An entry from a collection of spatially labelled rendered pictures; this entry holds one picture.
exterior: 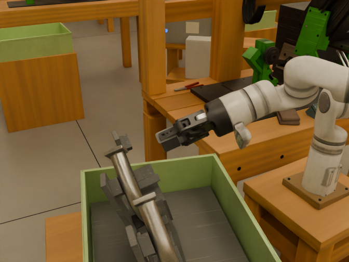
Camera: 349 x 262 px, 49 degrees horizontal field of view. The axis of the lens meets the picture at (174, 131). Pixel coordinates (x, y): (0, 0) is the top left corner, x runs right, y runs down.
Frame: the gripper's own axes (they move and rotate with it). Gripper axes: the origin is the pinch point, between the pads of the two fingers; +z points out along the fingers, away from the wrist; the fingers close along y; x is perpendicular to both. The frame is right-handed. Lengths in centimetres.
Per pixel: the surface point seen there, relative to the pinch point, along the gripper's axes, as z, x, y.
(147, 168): 8.8, -3.2, -35.9
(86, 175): 25.7, -7.8, -33.0
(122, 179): 10.4, 3.6, 0.4
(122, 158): 8.8, -0.4, 0.1
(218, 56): -38, -52, -102
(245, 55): -42, -36, -71
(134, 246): 9.8, 16.9, 15.2
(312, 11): -78, -45, -79
